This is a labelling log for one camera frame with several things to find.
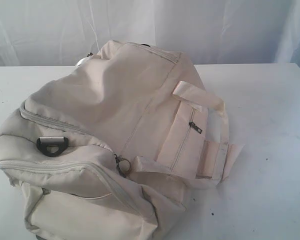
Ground beige duffel bag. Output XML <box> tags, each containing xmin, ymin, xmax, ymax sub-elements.
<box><xmin>0</xmin><ymin>40</ymin><xmax>243</xmax><ymax>240</ymax></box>

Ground white backdrop curtain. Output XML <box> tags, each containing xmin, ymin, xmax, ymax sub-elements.
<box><xmin>0</xmin><ymin>0</ymin><xmax>300</xmax><ymax>67</ymax></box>

